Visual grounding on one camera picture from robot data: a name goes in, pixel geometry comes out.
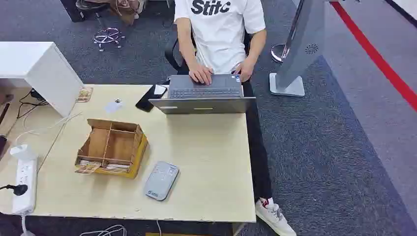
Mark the grey laptop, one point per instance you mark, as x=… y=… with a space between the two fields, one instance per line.
x=202 y=106

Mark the person's right hand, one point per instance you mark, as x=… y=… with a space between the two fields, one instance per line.
x=200 y=73

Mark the person's hand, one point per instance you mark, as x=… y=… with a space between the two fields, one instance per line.
x=245 y=69
x=200 y=73

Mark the person's left hand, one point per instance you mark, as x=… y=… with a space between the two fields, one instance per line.
x=245 y=69

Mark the black phone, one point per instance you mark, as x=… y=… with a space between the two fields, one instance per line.
x=146 y=101

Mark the black office chair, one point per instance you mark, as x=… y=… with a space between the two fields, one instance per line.
x=171 y=55

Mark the grey pouch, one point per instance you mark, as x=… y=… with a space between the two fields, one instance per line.
x=161 y=180

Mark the person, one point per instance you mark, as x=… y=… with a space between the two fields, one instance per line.
x=221 y=39

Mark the white card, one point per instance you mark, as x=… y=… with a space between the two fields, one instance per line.
x=113 y=106

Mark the wooden divided card box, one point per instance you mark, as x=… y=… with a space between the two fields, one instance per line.
x=112 y=145

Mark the stack of cards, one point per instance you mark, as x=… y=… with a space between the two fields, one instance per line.
x=117 y=168

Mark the person's white shoe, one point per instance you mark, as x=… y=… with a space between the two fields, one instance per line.
x=274 y=217

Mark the grey standing panel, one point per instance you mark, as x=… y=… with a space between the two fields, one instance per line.
x=304 y=39

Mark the chrome chair base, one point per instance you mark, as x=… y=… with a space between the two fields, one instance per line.
x=107 y=36

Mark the printed card leaning in box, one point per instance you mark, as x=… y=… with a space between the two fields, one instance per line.
x=87 y=168

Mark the brown bag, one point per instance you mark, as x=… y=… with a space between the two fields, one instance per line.
x=127 y=8

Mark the white cabinet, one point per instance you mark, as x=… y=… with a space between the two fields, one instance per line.
x=45 y=70

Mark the white charger adapter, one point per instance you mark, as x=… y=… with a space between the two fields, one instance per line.
x=22 y=152

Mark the white power strip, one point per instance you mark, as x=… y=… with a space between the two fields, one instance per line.
x=24 y=187

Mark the dark object at desk edge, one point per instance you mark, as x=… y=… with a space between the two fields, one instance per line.
x=4 y=109

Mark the chrome stanchion post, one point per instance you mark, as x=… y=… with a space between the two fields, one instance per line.
x=279 y=52

